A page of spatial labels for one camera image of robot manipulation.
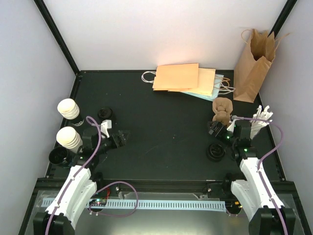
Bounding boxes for brown pulp cup carrier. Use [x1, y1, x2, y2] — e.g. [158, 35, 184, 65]
[212, 97, 233, 126]

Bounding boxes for orange paper bag white handles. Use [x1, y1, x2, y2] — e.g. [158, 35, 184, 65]
[141, 63, 199, 91]

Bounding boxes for black cup near left arm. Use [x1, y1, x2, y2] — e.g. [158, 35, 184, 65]
[48, 146, 72, 168]

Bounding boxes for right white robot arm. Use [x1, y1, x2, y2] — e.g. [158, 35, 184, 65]
[208, 117, 296, 235]

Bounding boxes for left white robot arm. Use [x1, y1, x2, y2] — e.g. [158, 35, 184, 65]
[33, 128, 129, 235]

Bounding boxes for right black lid stack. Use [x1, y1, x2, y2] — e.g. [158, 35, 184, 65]
[206, 143, 225, 163]

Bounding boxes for black lid stack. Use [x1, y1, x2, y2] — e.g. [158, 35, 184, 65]
[206, 143, 225, 163]
[97, 107, 114, 121]

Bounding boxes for left black lid stack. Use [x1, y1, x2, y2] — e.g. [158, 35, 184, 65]
[97, 107, 114, 121]

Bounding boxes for white stirrer bundle in cup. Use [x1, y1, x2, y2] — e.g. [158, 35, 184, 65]
[250, 105, 273, 139]

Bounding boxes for light blue flat paper bag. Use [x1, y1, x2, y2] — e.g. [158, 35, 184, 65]
[181, 74, 224, 101]

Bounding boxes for near white paper cup stack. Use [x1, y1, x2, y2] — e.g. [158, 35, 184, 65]
[56, 126, 83, 153]

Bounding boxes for white paper cup stack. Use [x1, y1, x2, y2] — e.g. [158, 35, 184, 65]
[56, 126, 83, 153]
[57, 98, 84, 127]

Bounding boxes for tan flat paper bag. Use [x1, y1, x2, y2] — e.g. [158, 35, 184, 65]
[168, 68, 232, 96]

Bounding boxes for far white paper cup stack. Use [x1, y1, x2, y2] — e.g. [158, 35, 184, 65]
[57, 98, 84, 127]

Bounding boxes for standing brown paper bag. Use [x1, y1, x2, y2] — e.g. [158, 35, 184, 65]
[233, 29, 288, 103]

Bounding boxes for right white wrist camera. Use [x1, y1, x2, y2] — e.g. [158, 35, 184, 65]
[227, 119, 236, 133]

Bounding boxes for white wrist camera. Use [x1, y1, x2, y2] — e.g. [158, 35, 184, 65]
[227, 119, 236, 133]
[100, 119, 112, 138]

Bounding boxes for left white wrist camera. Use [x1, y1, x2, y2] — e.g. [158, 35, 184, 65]
[100, 119, 112, 138]

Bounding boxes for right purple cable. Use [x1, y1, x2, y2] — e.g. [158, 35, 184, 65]
[232, 115, 289, 235]

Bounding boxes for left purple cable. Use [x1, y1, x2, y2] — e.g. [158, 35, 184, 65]
[45, 116, 102, 235]

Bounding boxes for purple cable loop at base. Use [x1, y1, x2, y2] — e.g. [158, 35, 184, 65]
[88, 181, 139, 218]

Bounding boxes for light blue cable duct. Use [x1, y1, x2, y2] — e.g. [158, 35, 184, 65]
[86, 199, 226, 212]

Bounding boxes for right black frame post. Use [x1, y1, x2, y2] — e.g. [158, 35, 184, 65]
[268, 0, 297, 37]

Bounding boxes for black frame post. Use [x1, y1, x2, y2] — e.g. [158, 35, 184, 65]
[34, 0, 80, 75]
[268, 0, 297, 37]

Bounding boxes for left black frame post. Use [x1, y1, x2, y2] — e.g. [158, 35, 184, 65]
[34, 0, 80, 75]

